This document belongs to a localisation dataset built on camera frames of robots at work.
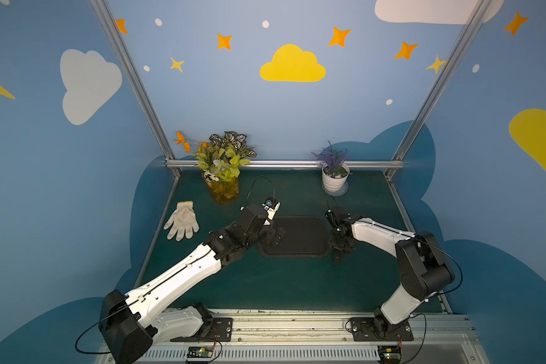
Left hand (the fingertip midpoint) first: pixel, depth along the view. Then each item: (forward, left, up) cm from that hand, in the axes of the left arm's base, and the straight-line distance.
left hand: (271, 219), depth 76 cm
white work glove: (+12, +41, -22) cm, 48 cm away
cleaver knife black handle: (-4, -26, -20) cm, 33 cm away
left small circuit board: (-36, +22, -24) cm, 48 cm away
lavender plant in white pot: (+33, -28, -8) cm, 44 cm away
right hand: (+3, -28, -21) cm, 35 cm away
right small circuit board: (-35, -40, -23) cm, 58 cm away
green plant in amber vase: (+30, +23, -1) cm, 38 cm away
